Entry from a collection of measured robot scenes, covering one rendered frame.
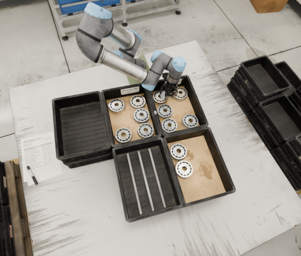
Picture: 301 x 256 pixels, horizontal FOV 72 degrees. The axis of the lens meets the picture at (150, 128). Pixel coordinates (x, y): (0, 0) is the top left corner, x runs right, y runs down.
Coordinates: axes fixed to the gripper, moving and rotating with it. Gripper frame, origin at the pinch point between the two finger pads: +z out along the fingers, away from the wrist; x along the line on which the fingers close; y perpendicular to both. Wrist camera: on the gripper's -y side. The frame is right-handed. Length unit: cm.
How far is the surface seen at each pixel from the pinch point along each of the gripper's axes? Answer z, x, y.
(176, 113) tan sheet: 2.0, 4.6, 13.7
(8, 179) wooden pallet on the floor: 85, -128, 10
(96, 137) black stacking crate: 8, -49, 19
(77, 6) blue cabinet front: 53, -46, -172
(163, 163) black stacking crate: 4.0, -13.3, 44.6
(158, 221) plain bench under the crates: 18, -22, 75
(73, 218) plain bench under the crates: 23, -69, 60
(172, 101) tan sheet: 2.0, 4.7, 4.3
